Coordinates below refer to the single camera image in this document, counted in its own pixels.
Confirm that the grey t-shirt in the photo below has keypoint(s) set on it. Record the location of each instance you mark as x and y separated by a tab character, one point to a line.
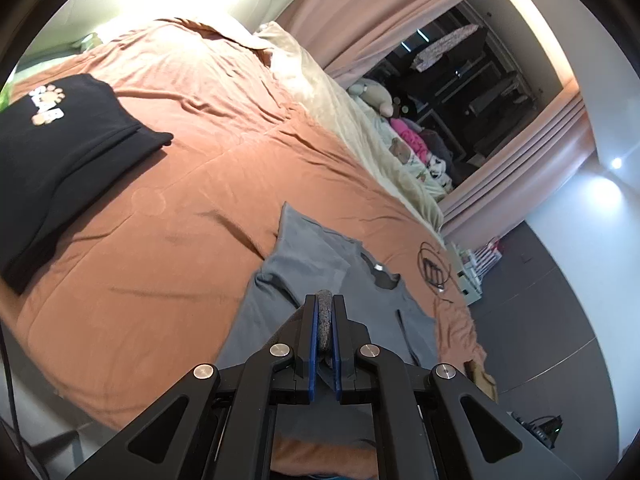
300	260

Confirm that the white shelf rack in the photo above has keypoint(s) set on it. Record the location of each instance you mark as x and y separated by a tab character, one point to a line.
472	280

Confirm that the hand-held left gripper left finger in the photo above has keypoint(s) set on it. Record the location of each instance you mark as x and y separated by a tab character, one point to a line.
314	330

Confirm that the folded black printed shirt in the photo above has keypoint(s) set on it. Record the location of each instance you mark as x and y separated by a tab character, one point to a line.
65	160

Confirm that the ceiling spotlight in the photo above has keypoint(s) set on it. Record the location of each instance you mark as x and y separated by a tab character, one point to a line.
617	162

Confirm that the pile of plush toys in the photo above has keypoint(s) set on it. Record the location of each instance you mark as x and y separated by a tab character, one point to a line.
410	135

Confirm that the dark window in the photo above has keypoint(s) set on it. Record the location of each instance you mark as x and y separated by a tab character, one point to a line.
480	105

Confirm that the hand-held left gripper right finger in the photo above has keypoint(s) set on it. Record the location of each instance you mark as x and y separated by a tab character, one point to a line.
336	340

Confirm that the beige duvet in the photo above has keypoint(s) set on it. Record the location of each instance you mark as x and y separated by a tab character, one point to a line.
320	85

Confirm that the olive cloth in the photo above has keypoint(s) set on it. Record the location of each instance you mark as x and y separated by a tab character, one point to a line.
480	375

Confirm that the pink curtain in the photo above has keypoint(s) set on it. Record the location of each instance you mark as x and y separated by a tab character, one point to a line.
525	175
380	5

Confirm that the orange fleece blanket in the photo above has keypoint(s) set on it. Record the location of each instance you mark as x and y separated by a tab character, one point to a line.
200	160

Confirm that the black electronic device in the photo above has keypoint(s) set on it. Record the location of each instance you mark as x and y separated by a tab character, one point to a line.
537	430

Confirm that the floral hanging cloth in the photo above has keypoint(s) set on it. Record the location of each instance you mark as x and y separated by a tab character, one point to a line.
442	47

